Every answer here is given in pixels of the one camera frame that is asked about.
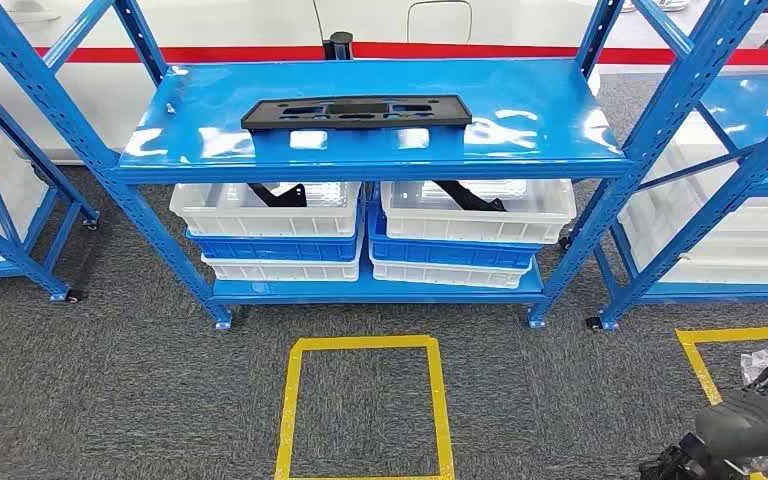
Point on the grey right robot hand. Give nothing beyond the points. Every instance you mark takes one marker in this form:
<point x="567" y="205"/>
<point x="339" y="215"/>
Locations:
<point x="755" y="424"/>

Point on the black plastic car part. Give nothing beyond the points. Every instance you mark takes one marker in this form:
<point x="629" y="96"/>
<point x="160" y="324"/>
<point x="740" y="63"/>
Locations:
<point x="357" y="112"/>

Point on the blue metal shelf rack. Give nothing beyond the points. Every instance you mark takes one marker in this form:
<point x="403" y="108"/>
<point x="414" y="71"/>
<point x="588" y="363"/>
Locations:
<point x="523" y="112"/>
<point x="0" y="248"/>
<point x="755" y="106"/>

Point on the yellow floor tape square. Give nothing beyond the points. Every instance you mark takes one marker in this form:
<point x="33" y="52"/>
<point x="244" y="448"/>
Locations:
<point x="742" y="333"/>
<point x="289" y="411"/>

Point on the black bracket part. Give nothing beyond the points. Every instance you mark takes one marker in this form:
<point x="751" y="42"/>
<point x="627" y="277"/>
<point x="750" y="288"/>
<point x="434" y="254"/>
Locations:
<point x="470" y="197"/>
<point x="288" y="197"/>

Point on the black cylindrical post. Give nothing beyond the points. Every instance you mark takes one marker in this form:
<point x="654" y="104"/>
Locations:
<point x="339" y="46"/>

